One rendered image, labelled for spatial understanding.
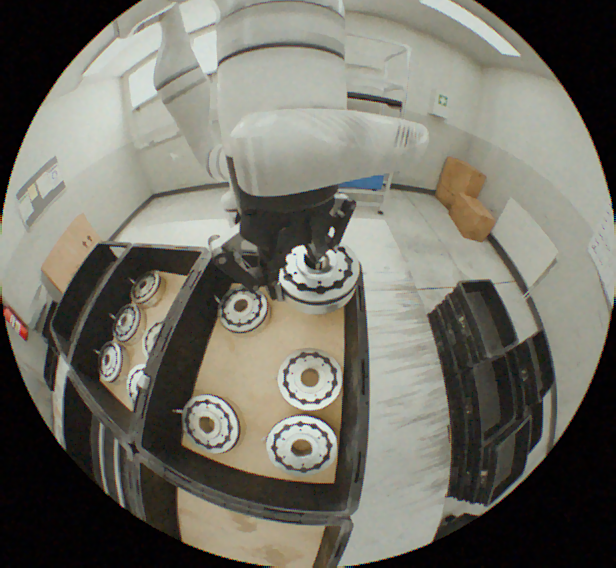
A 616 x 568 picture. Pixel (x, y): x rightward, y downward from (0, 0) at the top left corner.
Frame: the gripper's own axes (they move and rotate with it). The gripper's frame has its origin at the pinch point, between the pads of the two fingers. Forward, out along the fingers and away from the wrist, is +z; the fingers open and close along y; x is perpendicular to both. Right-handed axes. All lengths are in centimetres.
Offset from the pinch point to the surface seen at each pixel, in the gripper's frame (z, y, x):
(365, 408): 6.7, 1.2, 16.3
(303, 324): 16.8, -1.3, -0.6
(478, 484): 50, -16, 105
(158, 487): 11.5, 38.6, 17.2
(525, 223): 34, -272, 70
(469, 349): 51, -59, 46
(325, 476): 16.6, 11.5, 24.6
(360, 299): 8.2, -9.3, 4.2
